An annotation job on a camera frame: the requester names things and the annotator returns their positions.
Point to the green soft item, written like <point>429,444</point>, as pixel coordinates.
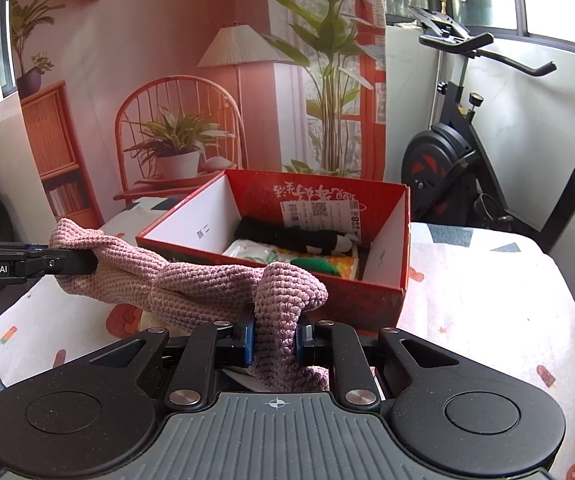
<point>316,265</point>

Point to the white patterned tablecloth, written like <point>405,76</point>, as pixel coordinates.
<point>477,381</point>

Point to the black white plush toy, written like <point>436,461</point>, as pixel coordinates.
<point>322,242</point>

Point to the red cardboard box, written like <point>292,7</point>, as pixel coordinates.
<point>310,215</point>

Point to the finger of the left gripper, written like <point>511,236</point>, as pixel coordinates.
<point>48,261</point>

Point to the black exercise bike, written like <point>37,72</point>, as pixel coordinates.
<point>500,154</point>

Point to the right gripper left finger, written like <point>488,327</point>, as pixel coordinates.
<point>210,348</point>

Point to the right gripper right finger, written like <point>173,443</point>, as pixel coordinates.
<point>337,348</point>

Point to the pink knitted cloth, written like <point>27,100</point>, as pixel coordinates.
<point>187,295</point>

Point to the orange floral oven mitt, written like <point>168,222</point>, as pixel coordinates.
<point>247,250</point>

